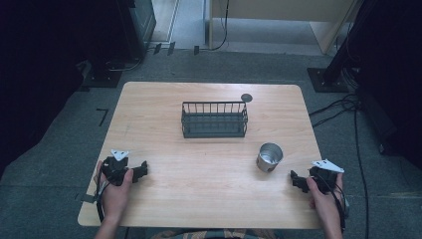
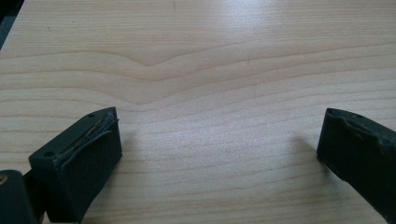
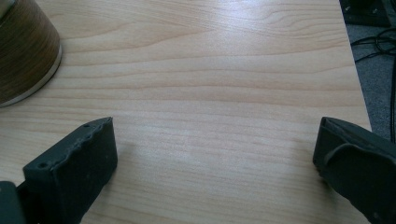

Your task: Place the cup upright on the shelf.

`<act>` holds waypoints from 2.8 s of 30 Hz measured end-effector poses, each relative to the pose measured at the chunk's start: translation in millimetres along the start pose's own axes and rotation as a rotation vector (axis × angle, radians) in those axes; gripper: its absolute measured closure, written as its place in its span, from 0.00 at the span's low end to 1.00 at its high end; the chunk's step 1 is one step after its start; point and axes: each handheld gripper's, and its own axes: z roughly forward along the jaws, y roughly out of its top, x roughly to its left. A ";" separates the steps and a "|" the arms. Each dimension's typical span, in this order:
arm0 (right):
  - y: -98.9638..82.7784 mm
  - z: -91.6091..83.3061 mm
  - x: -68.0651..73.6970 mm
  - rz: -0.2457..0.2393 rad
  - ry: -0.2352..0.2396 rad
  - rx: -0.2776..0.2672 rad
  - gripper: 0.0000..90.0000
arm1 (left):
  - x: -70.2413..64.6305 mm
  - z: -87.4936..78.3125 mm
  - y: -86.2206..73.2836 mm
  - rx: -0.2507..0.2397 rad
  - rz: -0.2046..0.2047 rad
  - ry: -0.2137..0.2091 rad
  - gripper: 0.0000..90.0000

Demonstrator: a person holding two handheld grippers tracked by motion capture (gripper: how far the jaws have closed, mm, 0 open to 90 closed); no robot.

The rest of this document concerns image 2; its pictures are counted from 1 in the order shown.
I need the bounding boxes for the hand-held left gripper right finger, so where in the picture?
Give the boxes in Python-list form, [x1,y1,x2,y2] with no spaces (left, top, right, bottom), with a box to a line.
[316,107,396,224]

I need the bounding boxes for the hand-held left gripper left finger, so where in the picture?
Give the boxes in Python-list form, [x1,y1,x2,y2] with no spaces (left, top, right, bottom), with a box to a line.
[28,106,123,224]

